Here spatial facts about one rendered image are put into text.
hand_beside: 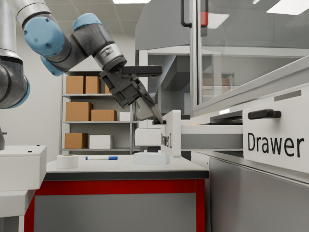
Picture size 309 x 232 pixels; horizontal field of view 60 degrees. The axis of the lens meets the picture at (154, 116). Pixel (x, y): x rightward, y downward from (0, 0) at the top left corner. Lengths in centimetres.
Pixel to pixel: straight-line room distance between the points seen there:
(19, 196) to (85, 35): 43
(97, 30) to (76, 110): 411
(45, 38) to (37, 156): 25
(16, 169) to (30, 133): 500
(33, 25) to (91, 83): 416
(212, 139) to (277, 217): 21
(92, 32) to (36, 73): 495
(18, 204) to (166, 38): 130
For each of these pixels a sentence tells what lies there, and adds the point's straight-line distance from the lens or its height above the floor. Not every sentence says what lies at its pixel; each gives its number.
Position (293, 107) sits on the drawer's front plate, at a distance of 46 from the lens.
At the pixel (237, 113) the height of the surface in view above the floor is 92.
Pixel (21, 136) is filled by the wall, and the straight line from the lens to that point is 568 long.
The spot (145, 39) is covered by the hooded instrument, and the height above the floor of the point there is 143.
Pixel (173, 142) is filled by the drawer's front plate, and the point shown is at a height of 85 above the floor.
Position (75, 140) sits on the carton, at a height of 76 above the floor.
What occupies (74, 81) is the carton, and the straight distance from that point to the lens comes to 491.
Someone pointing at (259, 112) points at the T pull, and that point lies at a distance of 47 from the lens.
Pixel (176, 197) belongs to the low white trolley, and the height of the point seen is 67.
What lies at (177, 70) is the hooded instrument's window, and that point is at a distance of 163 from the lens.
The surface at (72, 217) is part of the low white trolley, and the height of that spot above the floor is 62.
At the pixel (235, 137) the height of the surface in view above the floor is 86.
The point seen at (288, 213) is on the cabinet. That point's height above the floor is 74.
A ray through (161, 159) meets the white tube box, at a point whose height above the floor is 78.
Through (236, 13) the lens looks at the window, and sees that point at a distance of 81.
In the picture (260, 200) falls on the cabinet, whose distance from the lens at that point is 61.
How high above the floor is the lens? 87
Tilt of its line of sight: 4 degrees up
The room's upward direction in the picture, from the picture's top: straight up
